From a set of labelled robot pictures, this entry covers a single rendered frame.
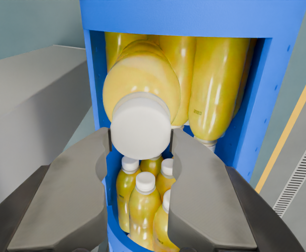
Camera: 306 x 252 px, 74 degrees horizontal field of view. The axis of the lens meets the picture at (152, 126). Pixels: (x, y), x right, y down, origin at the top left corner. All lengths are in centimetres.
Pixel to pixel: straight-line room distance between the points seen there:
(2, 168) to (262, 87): 52
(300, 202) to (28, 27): 280
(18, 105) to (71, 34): 98
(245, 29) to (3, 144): 50
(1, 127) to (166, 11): 43
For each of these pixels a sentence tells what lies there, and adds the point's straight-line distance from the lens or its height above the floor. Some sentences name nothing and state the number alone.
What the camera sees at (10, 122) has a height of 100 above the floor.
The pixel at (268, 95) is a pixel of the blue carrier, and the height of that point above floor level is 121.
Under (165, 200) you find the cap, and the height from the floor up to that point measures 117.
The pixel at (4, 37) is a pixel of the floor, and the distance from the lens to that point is 168.
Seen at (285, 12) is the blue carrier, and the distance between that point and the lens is 24.
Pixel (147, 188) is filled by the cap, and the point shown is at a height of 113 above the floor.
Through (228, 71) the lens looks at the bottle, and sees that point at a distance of 30.
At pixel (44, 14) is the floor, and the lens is 155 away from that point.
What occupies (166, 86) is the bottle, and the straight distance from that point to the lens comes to 15.
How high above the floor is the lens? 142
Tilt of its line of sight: 62 degrees down
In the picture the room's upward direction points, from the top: 176 degrees clockwise
